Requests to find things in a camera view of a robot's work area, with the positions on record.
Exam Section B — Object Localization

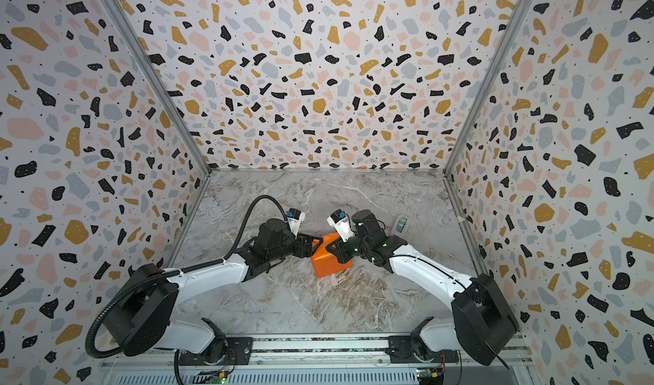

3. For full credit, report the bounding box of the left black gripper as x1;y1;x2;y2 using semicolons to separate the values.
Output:
267;232;325;265

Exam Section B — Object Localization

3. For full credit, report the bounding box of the white tape dispenser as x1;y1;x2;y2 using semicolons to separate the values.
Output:
392;215;410;239

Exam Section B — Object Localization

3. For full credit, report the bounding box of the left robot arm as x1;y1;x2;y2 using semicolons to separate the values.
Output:
85;219;324;363

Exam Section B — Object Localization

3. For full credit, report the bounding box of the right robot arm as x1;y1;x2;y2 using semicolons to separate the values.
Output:
327;210;519;366

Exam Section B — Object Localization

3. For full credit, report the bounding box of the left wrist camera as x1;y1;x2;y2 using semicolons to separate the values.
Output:
286;208;306;236

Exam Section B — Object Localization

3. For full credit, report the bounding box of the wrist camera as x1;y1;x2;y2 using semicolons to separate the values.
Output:
286;208;306;236
327;209;355;242

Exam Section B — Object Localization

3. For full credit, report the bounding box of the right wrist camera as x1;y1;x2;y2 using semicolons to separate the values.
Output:
327;209;355;242

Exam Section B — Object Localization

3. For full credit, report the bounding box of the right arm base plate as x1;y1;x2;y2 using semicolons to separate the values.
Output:
385;335;459;365

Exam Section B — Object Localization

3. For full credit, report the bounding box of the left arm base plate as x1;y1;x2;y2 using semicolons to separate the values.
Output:
178;337;254;368

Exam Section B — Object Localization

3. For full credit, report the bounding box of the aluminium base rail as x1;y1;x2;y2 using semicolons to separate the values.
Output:
100;333;540;384

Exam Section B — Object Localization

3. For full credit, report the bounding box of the black corrugated cable left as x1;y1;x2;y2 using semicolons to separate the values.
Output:
83;194;290;359

